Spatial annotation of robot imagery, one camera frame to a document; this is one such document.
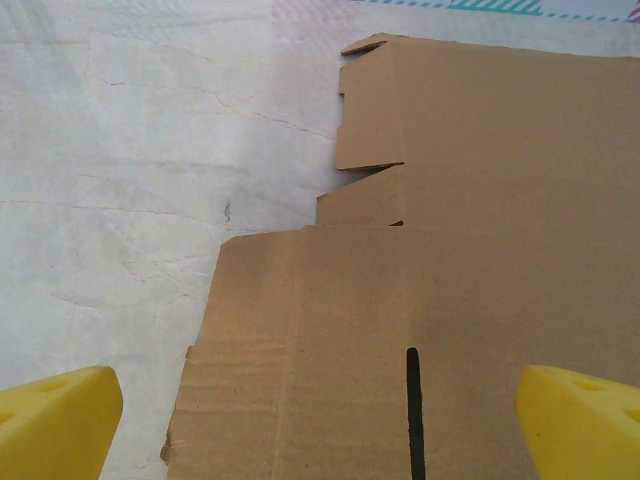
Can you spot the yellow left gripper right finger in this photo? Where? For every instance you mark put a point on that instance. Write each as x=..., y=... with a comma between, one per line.
x=585, y=430

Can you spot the brown cardboard box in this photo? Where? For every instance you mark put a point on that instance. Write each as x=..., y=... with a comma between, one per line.
x=475, y=250

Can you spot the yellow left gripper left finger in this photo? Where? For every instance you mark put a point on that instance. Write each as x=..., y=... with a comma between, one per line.
x=55, y=425

